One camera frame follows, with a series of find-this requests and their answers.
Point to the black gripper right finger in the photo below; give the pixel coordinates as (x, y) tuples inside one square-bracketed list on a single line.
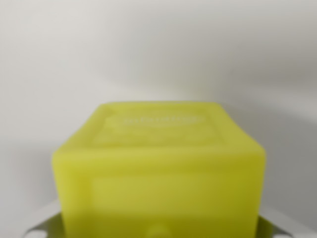
[(270, 226)]

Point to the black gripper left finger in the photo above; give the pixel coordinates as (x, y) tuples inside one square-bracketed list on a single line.
[(47, 226)]

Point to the yellow cube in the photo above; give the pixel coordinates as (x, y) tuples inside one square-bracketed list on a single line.
[(158, 173)]

